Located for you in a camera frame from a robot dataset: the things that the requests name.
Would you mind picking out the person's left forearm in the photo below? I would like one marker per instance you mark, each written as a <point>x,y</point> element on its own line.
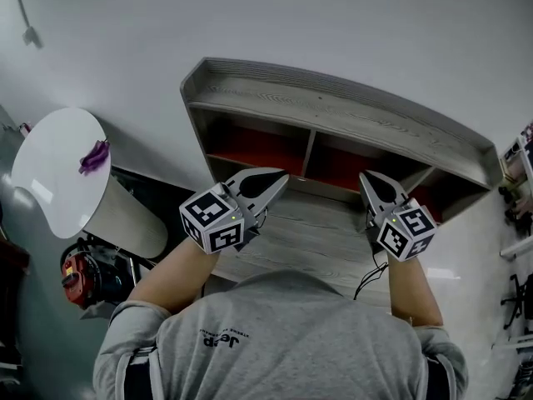
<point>175,281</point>

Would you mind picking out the red black power tool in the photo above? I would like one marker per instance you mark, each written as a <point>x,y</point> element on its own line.
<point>77,277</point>

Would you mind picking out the white round pedestal table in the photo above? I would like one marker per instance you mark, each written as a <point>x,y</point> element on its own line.
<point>54,173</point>

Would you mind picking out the black floor mat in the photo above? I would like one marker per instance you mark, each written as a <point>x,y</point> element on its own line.
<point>166,183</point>

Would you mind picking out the purple cloth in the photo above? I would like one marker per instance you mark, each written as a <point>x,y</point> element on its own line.
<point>95,156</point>

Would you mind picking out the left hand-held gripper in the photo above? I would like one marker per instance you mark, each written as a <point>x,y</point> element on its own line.
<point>212,223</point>

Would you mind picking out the grey wooden shelf unit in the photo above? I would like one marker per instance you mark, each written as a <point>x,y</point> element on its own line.
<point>333,106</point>

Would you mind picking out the black office chair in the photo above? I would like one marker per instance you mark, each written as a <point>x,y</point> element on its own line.
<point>518,298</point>

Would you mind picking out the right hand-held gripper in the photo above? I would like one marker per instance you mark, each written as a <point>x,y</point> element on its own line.
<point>408,233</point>

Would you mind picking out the person's grey shirt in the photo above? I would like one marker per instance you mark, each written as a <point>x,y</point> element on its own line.
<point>283,340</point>

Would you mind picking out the person's right forearm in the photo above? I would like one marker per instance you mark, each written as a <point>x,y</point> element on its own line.
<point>416,294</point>

